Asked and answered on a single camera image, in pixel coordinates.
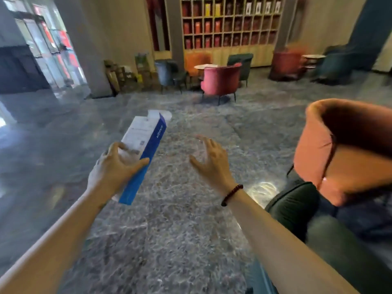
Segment person's right forearm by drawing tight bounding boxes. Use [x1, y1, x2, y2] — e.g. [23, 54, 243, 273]
[228, 189, 359, 294]

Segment dark green leather armchair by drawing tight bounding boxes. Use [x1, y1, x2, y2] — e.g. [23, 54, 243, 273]
[245, 180, 392, 294]

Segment orange leather armchair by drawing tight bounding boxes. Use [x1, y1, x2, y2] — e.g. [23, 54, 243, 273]
[293, 98, 392, 208]

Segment wooden display shelf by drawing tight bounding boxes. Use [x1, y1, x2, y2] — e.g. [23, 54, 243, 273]
[180, 0, 285, 67]

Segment person's left hand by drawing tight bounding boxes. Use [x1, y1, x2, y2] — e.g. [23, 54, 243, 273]
[87, 142, 151, 202]

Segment blue and white carton box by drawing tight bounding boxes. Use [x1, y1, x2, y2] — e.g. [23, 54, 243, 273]
[111, 109, 173, 206]

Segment pile of cardboard boxes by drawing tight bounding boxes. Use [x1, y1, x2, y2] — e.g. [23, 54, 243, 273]
[104, 53, 157, 95]

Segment person's right hand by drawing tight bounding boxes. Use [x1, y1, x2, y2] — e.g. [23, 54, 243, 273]
[188, 135, 238, 198]

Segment small round side table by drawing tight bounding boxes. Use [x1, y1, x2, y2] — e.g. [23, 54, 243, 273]
[194, 63, 218, 80]
[301, 54, 326, 71]

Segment rows of red boxes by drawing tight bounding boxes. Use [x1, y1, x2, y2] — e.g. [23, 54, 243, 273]
[182, 0, 282, 49]

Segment glass entrance door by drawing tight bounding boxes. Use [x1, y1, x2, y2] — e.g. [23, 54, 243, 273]
[3, 0, 88, 89]

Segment green lounge chair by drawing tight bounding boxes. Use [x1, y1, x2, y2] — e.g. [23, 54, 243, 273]
[227, 53, 254, 88]

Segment red bead bracelet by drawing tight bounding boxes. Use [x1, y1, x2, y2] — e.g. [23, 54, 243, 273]
[221, 184, 244, 207]

